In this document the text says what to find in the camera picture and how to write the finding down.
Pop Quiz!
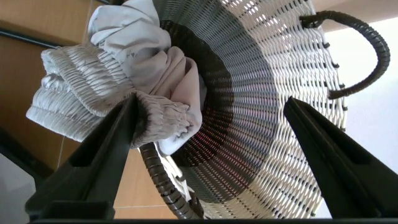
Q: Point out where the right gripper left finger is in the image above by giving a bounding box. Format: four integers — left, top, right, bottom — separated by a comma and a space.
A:
24, 93, 139, 220

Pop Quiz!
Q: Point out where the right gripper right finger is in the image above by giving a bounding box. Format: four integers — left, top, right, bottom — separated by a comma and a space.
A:
282, 95, 398, 219

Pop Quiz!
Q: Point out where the pale grey garment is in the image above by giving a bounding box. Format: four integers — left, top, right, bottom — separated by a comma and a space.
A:
25, 0, 208, 156

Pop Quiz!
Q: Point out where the white laundry basket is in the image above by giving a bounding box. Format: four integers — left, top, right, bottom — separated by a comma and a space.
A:
139, 0, 391, 220

